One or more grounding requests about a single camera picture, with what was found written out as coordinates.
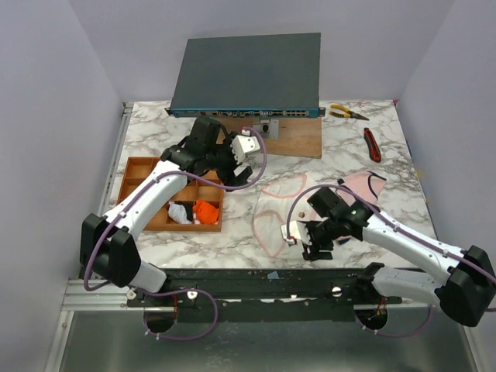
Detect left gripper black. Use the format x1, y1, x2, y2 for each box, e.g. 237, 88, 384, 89
204, 133, 252, 191

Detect white pink-trimmed underwear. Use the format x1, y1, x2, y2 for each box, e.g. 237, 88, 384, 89
252, 174, 316, 258

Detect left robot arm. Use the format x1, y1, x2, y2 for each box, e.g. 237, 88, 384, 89
80, 116, 266, 306

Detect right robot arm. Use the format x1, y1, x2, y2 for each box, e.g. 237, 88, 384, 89
287, 185, 495, 327

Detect pink navy-trimmed underwear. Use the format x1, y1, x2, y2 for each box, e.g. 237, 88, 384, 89
337, 170, 387, 205

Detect orange rolled cloth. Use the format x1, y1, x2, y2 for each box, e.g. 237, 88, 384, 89
193, 200, 219, 225

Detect brown compartment tray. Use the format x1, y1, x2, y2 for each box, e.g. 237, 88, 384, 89
117, 157, 224, 233

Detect white rolled cloth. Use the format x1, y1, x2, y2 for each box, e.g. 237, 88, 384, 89
167, 201, 194, 225

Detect red black utility knife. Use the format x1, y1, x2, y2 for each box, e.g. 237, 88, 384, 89
363, 127, 382, 163

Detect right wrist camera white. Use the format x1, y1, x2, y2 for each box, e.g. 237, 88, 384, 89
281, 221, 312, 246

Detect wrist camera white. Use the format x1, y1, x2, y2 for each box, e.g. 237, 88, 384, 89
281, 221, 312, 246
230, 135, 260, 164

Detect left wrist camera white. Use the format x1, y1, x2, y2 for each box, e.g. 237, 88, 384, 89
230, 135, 260, 164

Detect black mounting rail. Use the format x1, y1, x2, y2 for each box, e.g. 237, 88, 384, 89
127, 268, 401, 323

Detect grey metal stand bracket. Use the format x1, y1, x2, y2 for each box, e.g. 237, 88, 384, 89
253, 118, 279, 140

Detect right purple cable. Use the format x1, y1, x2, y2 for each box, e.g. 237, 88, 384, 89
285, 184, 496, 313

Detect purple cable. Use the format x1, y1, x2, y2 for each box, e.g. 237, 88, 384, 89
83, 126, 269, 292
285, 184, 496, 313

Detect network switch grey blue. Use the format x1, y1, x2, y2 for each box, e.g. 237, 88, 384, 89
166, 33, 326, 119

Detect yellow handled pliers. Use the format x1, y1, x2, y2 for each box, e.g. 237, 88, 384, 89
329, 104, 369, 121

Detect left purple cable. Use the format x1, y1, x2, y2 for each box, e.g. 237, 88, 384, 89
83, 126, 269, 292

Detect aluminium frame rail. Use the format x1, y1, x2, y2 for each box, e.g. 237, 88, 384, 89
61, 102, 134, 312

